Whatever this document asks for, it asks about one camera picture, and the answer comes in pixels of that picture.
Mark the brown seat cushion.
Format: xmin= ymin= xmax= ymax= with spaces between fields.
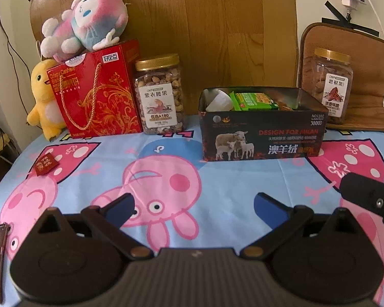
xmin=297 ymin=22 xmax=384 ymax=131

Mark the printed cartoon pig blanket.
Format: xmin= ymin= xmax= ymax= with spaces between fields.
xmin=0 ymin=115 xmax=384 ymax=307

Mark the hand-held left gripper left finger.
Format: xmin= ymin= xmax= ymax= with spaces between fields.
xmin=35 ymin=193 xmax=155 ymax=261

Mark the small red packet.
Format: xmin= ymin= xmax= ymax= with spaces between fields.
xmin=34 ymin=154 xmax=60 ymax=177

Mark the pecan jar gold lid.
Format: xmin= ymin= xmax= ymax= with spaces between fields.
xmin=302 ymin=47 xmax=353 ymax=125

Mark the wooden headboard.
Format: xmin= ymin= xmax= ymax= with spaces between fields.
xmin=30 ymin=0 xmax=298 ymax=116

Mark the cashew jar gold lid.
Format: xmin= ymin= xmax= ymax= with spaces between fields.
xmin=134 ymin=54 xmax=184 ymax=135

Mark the yellow duck plush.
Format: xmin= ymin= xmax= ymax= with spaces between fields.
xmin=26 ymin=59 xmax=68 ymax=141

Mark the dark cable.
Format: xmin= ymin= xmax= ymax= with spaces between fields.
xmin=0 ymin=0 xmax=31 ymax=71

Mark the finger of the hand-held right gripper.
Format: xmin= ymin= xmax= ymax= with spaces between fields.
xmin=339 ymin=172 xmax=384 ymax=231

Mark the yellowed power strip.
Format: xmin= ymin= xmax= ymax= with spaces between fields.
xmin=0 ymin=122 xmax=20 ymax=167

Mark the black tape strip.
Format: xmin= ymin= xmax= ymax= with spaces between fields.
xmin=325 ymin=2 xmax=349 ymax=23
xmin=322 ymin=17 xmax=381 ymax=37

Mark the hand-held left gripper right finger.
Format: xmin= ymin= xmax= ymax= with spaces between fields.
xmin=241 ymin=192 xmax=354 ymax=261

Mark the white cable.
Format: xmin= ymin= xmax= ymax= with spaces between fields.
xmin=359 ymin=0 xmax=384 ymax=116

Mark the green snack packet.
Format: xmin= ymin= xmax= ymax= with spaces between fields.
xmin=229 ymin=92 xmax=279 ymax=112

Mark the pink blue plush toy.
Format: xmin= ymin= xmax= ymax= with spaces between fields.
xmin=40 ymin=0 xmax=129 ymax=62

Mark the red gift box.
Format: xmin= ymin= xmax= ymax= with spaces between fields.
xmin=47 ymin=38 xmax=143 ymax=139

